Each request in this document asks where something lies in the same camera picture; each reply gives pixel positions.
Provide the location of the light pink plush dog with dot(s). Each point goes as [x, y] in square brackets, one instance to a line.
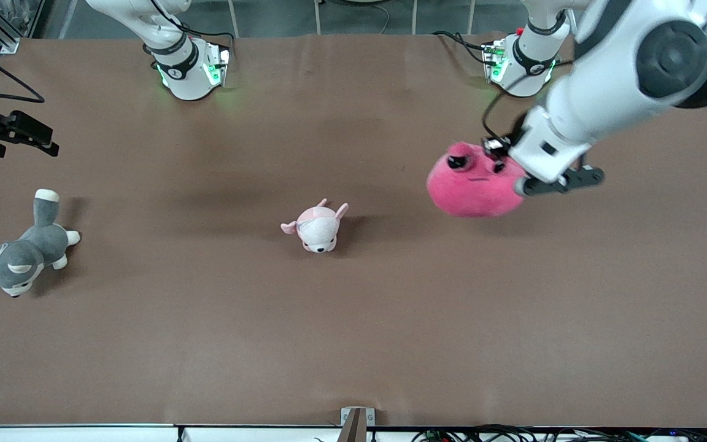
[316, 230]

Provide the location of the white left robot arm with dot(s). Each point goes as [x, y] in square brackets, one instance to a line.
[605, 80]

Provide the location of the hot pink round plush toy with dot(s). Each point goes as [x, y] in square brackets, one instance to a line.
[470, 193]

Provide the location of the thin white frame leg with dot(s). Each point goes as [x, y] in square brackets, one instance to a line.
[471, 17]
[233, 18]
[415, 17]
[318, 17]

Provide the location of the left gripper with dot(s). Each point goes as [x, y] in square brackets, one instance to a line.
[503, 153]

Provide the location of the brown table cover mat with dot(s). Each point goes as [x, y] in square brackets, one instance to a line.
[353, 337]

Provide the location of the white table edge rail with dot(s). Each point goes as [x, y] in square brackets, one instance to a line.
[83, 434]

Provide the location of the grey husky plush toy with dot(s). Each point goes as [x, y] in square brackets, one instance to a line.
[28, 252]

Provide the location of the small metal table bracket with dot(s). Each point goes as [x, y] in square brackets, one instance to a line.
[356, 423]

